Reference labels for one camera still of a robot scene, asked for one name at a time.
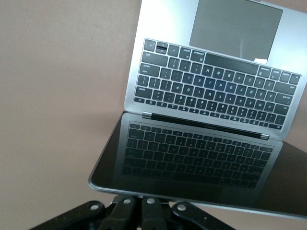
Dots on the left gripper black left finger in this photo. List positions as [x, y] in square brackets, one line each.
[122, 212]

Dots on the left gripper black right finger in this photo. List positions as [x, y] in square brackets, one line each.
[153, 213]

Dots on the grey laptop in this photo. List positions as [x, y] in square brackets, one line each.
[216, 95]

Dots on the brown table cover sheet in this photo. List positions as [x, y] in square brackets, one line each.
[48, 95]

